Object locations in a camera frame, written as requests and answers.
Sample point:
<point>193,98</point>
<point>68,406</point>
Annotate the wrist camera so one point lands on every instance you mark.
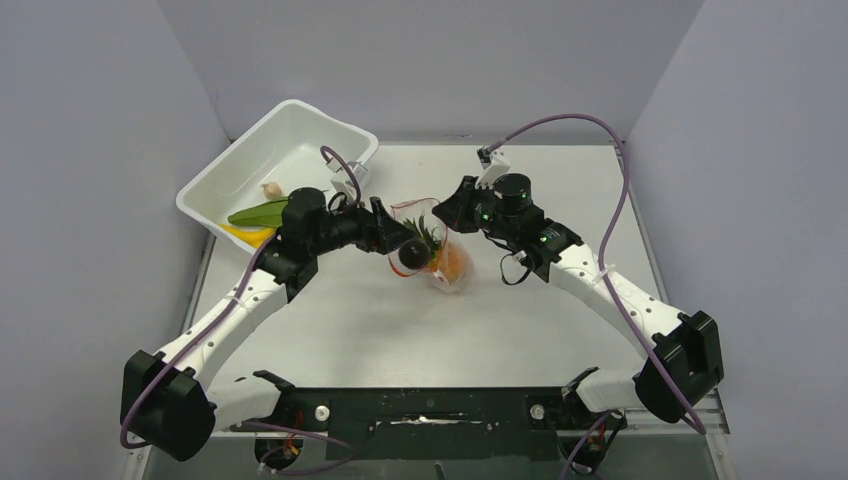
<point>494,164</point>
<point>357,177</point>

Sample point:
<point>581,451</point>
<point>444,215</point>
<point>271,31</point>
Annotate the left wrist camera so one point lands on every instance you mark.
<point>357,177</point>

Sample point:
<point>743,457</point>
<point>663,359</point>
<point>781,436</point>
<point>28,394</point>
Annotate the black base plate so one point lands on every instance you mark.
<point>537,423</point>

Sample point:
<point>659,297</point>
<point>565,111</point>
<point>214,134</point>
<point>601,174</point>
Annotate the dark mangosteen toy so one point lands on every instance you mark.
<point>414,255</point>

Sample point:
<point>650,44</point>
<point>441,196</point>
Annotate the white plastic bin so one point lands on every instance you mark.
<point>283,147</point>

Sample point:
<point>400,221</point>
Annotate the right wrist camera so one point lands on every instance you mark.
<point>494,164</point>

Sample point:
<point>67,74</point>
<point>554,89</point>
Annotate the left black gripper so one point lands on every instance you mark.
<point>378,231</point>

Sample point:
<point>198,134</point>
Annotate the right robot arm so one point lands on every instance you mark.
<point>681,352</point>

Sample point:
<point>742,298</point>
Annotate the yellow toy banana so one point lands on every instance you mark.
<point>252,237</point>

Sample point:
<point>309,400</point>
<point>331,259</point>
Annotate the garlic toy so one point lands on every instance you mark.
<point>272,191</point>

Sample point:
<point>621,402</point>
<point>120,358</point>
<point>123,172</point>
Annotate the clear zip top bag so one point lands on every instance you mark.
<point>411,208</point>

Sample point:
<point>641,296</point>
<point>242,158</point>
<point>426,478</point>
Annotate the toy pineapple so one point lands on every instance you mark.
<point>450,266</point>

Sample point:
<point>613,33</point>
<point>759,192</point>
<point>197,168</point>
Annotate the green toy vegetable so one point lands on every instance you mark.
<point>265,215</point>

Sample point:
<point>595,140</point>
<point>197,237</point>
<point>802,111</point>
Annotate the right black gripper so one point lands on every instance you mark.
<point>456,211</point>

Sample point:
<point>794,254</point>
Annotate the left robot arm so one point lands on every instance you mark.
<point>166,397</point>

